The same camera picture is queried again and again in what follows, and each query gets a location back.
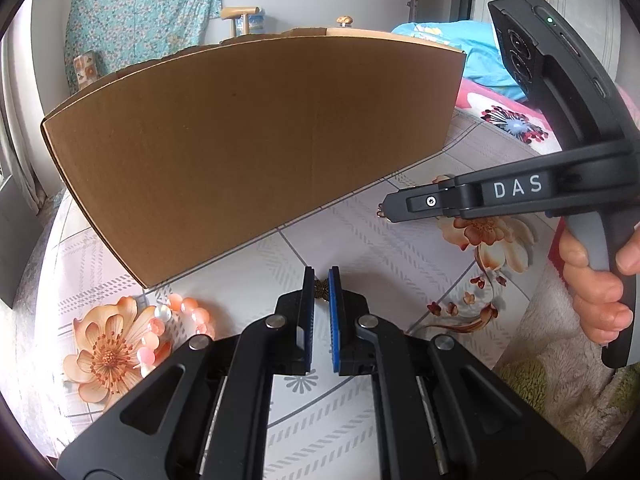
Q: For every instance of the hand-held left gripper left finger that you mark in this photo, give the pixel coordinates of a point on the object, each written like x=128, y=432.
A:
x=309, y=320

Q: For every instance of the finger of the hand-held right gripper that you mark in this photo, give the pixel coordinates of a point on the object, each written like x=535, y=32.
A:
x=400, y=207

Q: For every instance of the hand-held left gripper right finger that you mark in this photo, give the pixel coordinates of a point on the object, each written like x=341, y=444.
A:
x=334, y=320

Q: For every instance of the brown cardboard box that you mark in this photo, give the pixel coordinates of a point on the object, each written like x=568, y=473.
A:
x=250, y=135

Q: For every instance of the person's right hand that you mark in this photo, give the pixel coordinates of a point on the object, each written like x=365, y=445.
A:
x=595, y=290

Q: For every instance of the floral plaid tablecloth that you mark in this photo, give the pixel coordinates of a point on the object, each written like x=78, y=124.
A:
x=350, y=230

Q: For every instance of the pink floral blanket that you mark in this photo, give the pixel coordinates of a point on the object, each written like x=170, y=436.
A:
x=480, y=97

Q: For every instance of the white fluffy garment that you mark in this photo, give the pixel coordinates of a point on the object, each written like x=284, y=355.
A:
x=555, y=340

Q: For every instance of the blue patterned garment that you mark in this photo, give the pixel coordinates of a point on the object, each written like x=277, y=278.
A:
x=450, y=40

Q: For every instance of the small mushroom figure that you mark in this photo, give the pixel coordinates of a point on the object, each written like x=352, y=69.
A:
x=344, y=20

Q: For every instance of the clear water jug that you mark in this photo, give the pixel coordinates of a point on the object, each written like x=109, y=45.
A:
x=256, y=22

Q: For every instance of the wooden chair back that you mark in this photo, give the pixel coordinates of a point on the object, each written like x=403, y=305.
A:
x=240, y=11

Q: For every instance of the black cabinet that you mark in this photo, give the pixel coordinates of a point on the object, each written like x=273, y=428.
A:
x=20, y=240

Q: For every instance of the teal floral cloth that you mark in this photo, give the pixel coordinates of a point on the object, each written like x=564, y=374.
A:
x=140, y=15

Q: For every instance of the grey curtain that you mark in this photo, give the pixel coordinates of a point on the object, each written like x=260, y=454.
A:
x=25, y=150

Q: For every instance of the checkered patterned box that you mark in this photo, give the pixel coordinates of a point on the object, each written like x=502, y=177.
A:
x=87, y=70

